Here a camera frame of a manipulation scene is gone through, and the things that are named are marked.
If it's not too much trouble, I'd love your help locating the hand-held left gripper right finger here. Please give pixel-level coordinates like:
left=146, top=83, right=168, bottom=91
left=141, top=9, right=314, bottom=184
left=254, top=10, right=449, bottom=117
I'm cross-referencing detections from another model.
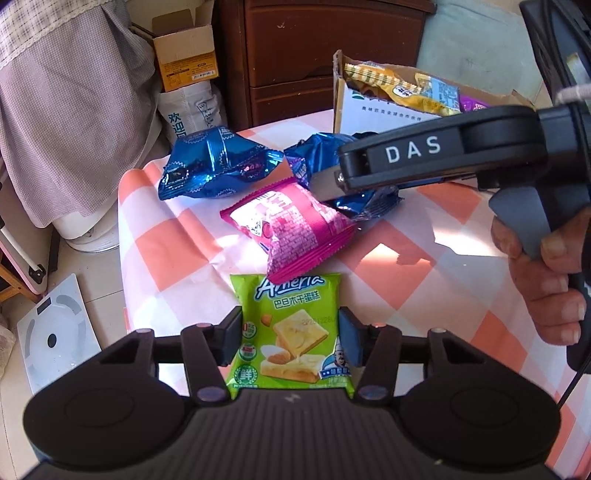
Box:
left=338, top=305, right=472, bottom=406

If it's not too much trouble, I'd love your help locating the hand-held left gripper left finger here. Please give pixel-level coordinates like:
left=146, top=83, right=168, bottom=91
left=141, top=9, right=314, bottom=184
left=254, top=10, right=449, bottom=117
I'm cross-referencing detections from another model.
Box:
left=111, top=305, right=244, bottom=407

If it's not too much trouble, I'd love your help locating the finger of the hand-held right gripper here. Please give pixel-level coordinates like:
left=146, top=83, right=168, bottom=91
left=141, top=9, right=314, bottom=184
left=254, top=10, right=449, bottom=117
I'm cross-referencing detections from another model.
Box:
left=308, top=126, right=490, bottom=204

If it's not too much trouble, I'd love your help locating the green snack packet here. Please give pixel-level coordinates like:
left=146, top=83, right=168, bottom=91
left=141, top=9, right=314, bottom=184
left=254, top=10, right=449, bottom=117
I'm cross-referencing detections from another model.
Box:
left=229, top=272, right=356, bottom=400

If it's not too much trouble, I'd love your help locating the blue foil snack packet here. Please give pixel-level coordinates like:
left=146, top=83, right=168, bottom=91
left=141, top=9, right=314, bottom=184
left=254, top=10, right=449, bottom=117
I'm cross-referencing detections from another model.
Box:
left=284, top=131, right=402, bottom=221
left=158, top=127, right=286, bottom=201

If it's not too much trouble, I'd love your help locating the yellow snack packet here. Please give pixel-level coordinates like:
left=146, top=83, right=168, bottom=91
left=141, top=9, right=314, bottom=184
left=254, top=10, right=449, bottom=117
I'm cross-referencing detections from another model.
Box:
left=344, top=62, right=462, bottom=117

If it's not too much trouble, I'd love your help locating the person's right hand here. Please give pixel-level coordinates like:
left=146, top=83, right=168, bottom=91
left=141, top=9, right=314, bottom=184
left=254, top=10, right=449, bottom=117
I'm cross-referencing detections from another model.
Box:
left=491, top=215, right=591, bottom=347

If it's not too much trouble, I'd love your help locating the pink snack packet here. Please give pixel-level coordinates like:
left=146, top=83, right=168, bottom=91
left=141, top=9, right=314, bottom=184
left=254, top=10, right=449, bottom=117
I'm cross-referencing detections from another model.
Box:
left=219, top=178, right=358, bottom=285

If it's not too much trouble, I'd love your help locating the orange checked tablecloth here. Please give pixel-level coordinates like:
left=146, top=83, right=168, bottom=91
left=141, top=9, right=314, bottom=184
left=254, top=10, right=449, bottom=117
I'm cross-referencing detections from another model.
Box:
left=117, top=108, right=591, bottom=480

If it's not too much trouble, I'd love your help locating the purple snack packet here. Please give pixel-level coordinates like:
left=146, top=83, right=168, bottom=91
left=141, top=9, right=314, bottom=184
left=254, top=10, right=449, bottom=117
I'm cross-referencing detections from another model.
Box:
left=459, top=92, right=497, bottom=114

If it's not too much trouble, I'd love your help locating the light blue sofa cushion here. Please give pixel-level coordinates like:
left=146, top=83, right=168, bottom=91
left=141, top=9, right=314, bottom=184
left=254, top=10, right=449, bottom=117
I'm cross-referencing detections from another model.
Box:
left=422, top=0, right=546, bottom=112

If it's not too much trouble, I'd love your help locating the brown wooden nightstand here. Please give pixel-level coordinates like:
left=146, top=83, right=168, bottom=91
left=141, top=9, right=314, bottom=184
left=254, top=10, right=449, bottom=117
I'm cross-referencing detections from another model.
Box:
left=217, top=0, right=437, bottom=132

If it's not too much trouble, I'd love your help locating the white bathroom scale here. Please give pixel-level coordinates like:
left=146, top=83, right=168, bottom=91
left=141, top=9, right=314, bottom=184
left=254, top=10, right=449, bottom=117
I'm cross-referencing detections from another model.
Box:
left=17, top=273, right=102, bottom=395

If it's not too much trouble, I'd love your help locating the white round base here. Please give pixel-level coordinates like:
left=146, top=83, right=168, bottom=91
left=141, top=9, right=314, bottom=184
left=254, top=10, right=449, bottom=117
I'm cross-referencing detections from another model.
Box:
left=52, top=215, right=122, bottom=254

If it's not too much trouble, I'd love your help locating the white plastic bag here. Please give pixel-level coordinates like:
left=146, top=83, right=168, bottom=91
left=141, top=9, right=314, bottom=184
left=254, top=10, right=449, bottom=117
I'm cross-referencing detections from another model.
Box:
left=158, top=82, right=222, bottom=141

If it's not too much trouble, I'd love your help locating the small yellow label cardboard box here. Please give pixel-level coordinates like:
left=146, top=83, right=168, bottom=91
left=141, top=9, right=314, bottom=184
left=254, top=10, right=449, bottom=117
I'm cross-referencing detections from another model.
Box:
left=131, top=0, right=219, bottom=92

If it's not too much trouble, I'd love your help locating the pink framed board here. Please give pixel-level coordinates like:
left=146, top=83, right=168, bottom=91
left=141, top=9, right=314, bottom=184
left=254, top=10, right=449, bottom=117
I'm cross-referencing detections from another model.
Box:
left=0, top=222, right=47, bottom=303

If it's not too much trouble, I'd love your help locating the checked fabric cover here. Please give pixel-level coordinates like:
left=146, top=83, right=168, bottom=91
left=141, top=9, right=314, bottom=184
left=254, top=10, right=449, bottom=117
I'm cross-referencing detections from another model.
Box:
left=0, top=0, right=160, bottom=229

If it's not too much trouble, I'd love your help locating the black cable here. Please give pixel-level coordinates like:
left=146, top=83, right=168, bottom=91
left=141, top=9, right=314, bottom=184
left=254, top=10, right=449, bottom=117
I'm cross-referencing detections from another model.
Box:
left=556, top=355, right=591, bottom=409

